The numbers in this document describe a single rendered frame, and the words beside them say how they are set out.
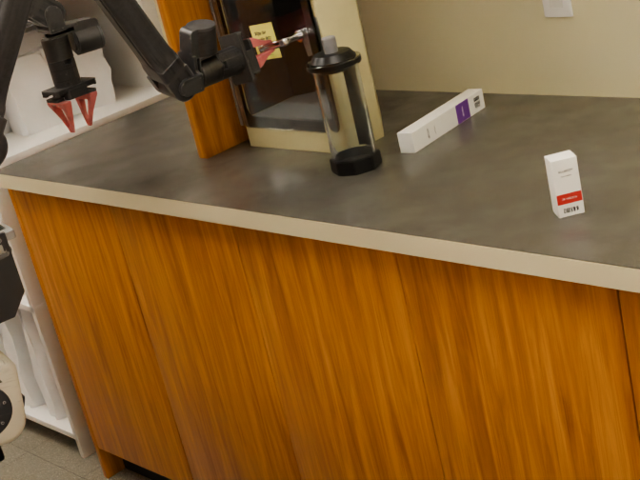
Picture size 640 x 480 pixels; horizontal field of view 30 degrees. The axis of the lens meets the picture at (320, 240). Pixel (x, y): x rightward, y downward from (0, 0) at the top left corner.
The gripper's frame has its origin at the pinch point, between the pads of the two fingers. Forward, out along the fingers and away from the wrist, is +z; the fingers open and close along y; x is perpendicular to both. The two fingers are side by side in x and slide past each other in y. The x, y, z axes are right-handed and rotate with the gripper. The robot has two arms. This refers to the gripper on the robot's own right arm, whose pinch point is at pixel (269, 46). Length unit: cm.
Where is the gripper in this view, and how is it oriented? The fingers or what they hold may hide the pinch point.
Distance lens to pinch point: 247.8
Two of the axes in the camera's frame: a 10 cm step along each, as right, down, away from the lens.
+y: -3.2, -9.2, -2.2
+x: -6.4, 0.4, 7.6
